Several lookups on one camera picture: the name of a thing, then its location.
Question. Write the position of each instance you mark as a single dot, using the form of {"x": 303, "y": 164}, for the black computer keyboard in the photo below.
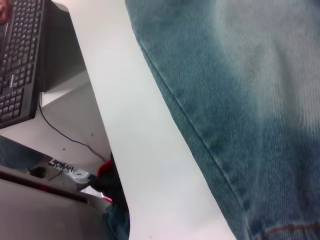
{"x": 20, "y": 62}

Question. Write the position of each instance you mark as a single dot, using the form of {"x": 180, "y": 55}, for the dark blue cloth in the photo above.
{"x": 117, "y": 222}

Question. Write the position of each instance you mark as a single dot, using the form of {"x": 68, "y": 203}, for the blue jeans leg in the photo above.
{"x": 17, "y": 152}

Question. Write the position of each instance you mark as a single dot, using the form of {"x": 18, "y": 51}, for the black and red device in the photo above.
{"x": 107, "y": 182}

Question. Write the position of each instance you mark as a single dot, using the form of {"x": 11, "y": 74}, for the black box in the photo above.
{"x": 60, "y": 50}

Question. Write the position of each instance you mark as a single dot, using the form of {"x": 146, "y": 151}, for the person hand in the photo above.
{"x": 4, "y": 11}

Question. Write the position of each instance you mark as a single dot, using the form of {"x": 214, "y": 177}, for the blue denim shorts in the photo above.
{"x": 237, "y": 100}

